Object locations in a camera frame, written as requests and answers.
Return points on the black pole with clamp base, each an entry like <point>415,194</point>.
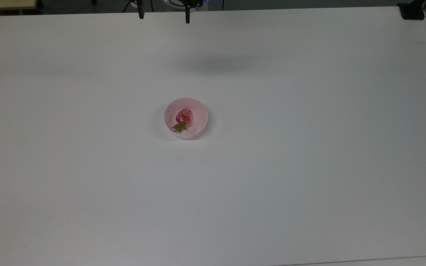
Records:
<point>412,12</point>

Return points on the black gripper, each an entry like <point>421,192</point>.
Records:
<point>191,3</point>

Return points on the pink plastic bowl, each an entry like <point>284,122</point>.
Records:
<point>198,125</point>

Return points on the beige wooden table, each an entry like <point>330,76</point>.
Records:
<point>6,4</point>

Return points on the red strawberry with green leaves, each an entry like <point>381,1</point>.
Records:
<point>182,119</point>

